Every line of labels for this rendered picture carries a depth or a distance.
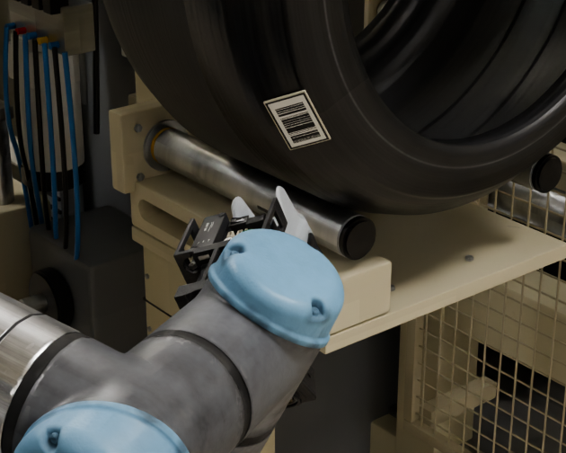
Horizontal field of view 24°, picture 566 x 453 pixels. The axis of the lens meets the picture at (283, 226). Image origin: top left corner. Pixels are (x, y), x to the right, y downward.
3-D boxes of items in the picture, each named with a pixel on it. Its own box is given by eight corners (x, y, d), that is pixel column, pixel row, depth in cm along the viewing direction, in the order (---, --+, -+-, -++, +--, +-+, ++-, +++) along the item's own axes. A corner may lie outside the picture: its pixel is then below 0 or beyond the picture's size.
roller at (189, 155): (182, 153, 156) (152, 168, 154) (174, 119, 153) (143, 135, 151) (381, 249, 131) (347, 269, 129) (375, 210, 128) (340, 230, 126)
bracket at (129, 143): (111, 188, 154) (107, 109, 150) (364, 119, 177) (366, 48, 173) (127, 197, 152) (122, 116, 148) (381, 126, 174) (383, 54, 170)
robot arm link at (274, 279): (290, 364, 65) (211, 503, 71) (377, 276, 74) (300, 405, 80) (166, 274, 67) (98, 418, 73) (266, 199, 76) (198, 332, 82)
